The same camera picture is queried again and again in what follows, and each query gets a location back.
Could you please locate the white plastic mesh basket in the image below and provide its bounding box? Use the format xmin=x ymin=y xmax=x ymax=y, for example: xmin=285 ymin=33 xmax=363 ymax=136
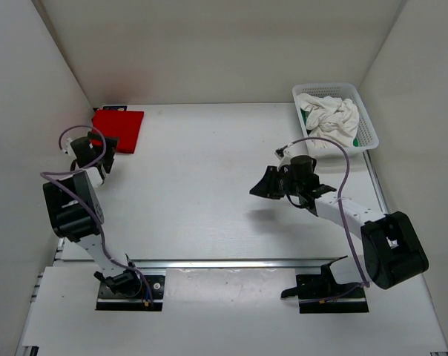
xmin=292 ymin=82 xmax=379 ymax=156

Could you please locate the green garment in basket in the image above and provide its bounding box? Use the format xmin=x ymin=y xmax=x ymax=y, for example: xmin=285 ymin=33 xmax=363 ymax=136
xmin=300 ymin=109 xmax=360 ymax=147

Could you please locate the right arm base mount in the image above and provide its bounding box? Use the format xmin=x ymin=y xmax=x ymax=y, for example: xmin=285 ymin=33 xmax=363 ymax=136
xmin=280 ymin=256 xmax=369 ymax=314

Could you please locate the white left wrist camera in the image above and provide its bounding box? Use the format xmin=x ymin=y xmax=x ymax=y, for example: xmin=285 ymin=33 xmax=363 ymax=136
xmin=62 ymin=137 xmax=74 ymax=156

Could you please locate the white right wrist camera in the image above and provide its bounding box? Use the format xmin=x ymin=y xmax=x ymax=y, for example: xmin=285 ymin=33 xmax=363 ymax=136
xmin=275 ymin=146 xmax=292 ymax=169

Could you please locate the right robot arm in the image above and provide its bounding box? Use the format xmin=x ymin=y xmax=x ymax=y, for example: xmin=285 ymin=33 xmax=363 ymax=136
xmin=249 ymin=155 xmax=429 ymax=289

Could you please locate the dark card behind red shirt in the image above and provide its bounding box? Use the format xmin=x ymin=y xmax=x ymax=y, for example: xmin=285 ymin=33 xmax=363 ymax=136
xmin=101 ymin=105 xmax=128 ymax=111

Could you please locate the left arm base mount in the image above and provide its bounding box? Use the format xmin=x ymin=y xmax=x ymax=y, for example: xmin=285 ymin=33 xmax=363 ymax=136
xmin=94 ymin=270 xmax=165 ymax=312

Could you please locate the red t shirt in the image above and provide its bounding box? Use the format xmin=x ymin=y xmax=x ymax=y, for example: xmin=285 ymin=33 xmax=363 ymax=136
xmin=92 ymin=110 xmax=145 ymax=154

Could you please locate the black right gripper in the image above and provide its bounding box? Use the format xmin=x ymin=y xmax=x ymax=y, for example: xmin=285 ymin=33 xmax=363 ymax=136
xmin=251 ymin=166 xmax=303 ymax=200

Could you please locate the white t shirt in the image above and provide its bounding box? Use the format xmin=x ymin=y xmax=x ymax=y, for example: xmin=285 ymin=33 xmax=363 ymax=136
xmin=297 ymin=93 xmax=360 ymax=148

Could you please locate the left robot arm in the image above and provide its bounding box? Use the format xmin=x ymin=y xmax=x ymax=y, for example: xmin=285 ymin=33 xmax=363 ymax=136
xmin=42 ymin=132 xmax=145 ymax=298

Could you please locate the aluminium rail front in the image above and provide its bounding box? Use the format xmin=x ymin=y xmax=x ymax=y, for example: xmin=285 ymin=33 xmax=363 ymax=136
xmin=53 ymin=255 xmax=349 ymax=271

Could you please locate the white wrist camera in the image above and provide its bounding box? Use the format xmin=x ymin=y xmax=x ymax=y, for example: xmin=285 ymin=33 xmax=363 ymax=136
xmin=62 ymin=137 xmax=74 ymax=156
xmin=275 ymin=146 xmax=292 ymax=169

